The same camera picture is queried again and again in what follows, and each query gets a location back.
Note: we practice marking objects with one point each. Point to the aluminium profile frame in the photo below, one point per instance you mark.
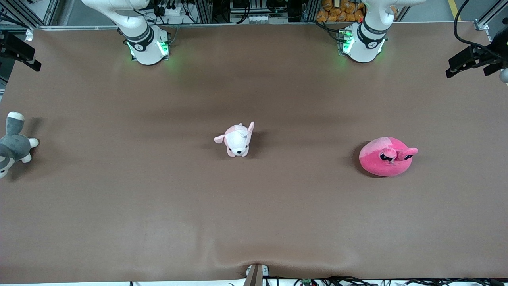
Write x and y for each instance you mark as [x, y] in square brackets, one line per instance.
[43, 12]

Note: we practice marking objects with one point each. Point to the pile of orange packets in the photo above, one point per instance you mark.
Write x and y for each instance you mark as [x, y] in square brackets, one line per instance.
[339, 12]

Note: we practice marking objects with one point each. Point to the grey and white plush husky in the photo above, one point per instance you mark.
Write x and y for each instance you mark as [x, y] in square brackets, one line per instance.
[14, 145]

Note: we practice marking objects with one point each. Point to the pink and white plush dog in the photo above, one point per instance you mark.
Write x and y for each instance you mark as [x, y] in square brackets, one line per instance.
[237, 141]

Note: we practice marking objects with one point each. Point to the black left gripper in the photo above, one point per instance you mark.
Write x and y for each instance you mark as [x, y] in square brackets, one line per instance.
[493, 54]

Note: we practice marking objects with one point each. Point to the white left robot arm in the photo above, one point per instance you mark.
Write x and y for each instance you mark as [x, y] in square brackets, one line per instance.
[363, 45]

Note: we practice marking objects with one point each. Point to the metal table edge bracket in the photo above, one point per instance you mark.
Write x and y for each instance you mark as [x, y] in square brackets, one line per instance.
[254, 276]

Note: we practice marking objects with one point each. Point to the white power strip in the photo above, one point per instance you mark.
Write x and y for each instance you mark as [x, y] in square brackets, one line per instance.
[170, 10]

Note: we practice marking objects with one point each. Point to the brown table cloth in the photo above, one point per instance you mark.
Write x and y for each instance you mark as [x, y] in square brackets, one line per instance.
[254, 218]

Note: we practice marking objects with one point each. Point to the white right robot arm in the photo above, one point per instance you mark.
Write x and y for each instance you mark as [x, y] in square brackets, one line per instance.
[145, 43]

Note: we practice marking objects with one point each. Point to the round hot pink plush toy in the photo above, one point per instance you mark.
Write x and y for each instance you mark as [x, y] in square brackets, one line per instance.
[375, 159]

